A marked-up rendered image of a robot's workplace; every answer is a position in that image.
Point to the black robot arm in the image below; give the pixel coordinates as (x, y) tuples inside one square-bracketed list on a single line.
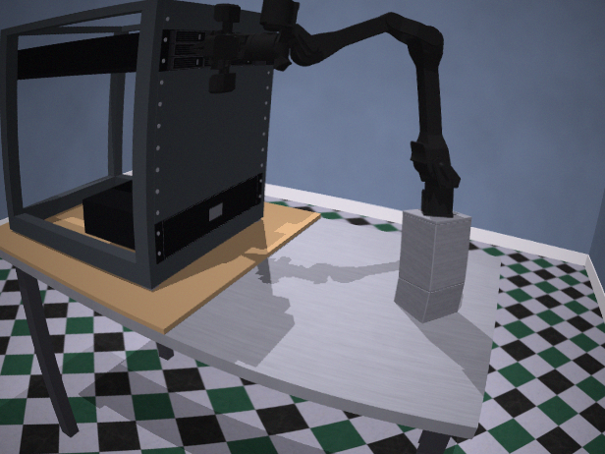
[(431, 158)]

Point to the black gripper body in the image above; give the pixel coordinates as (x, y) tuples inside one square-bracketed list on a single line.
[(230, 13)]

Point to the black server rack frame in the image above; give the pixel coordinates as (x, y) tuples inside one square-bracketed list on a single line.
[(199, 158)]

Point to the tan flat board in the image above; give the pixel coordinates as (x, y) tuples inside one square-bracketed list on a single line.
[(180, 295)]

